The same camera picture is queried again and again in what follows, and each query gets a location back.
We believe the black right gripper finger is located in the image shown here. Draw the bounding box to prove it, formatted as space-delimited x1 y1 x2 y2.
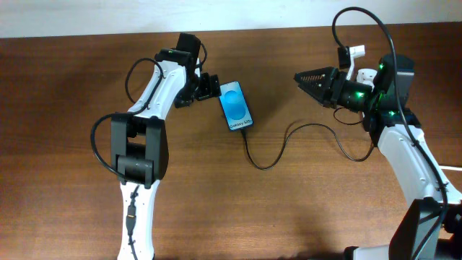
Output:
298 82 334 107
294 66 339 87

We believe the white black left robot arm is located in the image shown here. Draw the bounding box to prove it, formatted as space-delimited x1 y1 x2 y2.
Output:
110 32 221 259

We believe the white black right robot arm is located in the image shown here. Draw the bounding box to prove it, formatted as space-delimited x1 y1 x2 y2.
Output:
294 54 461 259

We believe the white power strip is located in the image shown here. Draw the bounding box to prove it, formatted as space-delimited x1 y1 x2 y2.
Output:
356 69 378 87

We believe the blue Galaxy smartphone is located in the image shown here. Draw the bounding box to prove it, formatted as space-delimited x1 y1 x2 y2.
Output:
219 81 253 131

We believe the black USB charging cable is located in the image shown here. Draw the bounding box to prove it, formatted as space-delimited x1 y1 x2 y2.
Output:
240 106 375 171

